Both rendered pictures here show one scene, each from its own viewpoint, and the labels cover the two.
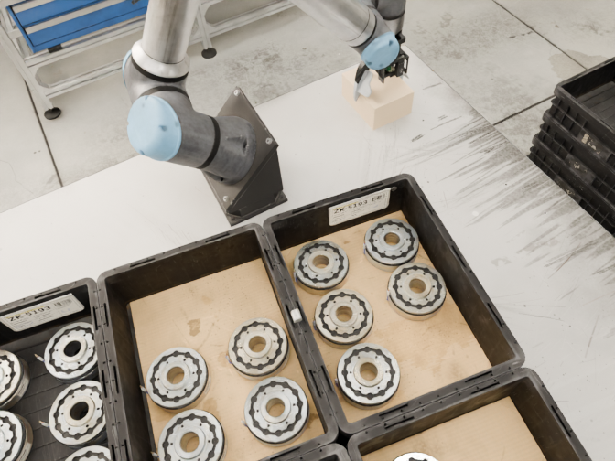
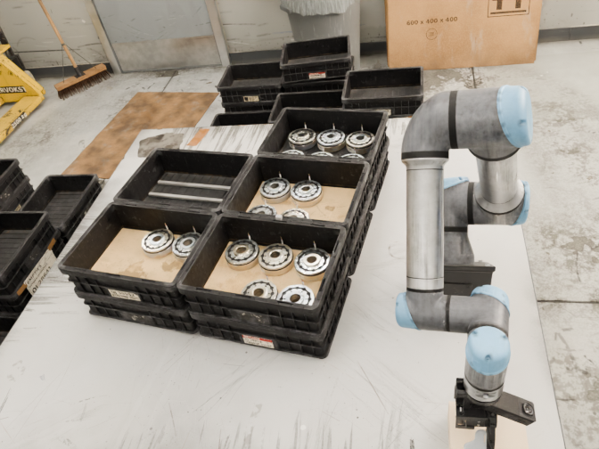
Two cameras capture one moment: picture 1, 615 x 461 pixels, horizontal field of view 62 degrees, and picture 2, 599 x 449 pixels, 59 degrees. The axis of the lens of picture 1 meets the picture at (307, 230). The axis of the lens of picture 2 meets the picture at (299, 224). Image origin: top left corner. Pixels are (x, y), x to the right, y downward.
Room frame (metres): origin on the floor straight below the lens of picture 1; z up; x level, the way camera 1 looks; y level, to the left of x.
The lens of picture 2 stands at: (1.14, -0.82, 1.95)
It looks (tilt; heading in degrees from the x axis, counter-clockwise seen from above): 42 degrees down; 131
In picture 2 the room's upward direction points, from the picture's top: 12 degrees counter-clockwise
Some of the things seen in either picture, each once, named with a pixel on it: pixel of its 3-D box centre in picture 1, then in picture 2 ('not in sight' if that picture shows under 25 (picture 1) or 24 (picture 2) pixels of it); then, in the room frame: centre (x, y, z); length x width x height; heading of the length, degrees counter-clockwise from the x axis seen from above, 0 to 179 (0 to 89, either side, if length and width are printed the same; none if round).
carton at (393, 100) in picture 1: (376, 93); (486, 436); (1.04, -0.22, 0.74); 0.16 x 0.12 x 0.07; 23
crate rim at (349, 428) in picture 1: (381, 286); (263, 258); (0.38, -0.11, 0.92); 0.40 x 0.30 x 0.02; 15
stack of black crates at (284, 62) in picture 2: not in sight; (320, 85); (-0.54, 1.59, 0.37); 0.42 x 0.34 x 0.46; 23
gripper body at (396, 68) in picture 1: (386, 50); (477, 401); (1.01, -0.24, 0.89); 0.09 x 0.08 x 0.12; 23
